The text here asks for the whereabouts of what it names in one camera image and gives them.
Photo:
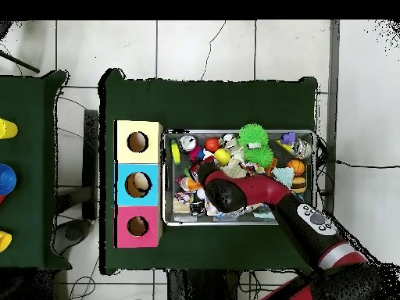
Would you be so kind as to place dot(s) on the yellow-green disc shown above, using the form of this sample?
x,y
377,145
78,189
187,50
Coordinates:
x,y
175,152

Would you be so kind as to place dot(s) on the blue round cap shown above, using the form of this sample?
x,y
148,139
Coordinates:
x,y
6,179

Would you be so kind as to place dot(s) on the red-orange ball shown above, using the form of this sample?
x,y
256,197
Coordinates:
x,y
212,144

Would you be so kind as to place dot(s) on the toy burger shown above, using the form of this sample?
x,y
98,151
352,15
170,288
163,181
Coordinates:
x,y
299,184

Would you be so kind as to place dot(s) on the crushed silver can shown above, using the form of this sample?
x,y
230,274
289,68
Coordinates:
x,y
187,143

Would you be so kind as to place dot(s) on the blue building block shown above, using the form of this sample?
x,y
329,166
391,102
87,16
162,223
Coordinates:
x,y
287,137

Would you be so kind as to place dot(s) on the wooden box with three holes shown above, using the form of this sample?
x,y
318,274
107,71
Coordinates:
x,y
153,172

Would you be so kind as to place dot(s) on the mint green cloth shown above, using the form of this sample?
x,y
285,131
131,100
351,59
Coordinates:
x,y
282,175

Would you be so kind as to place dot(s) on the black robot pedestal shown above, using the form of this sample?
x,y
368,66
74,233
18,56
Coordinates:
x,y
206,287

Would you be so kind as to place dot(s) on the small orange basketball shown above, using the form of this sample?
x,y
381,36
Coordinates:
x,y
295,167

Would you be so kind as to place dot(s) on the large green spiky ball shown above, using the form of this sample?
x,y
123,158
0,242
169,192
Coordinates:
x,y
253,134

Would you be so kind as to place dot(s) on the yellow ball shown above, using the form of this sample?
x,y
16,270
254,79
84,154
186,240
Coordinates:
x,y
222,157

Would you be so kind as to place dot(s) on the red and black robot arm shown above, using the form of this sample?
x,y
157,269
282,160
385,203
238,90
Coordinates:
x,y
256,187

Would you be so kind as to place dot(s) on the black floor stand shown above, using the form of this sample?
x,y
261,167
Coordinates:
x,y
90,156

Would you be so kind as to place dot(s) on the black rod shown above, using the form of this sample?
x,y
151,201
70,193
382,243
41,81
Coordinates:
x,y
19,62

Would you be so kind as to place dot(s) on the green cloth table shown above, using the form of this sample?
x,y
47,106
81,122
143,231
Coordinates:
x,y
31,156
206,106

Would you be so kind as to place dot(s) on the green spiky googly-eyed toy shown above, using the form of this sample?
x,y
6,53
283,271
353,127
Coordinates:
x,y
258,155

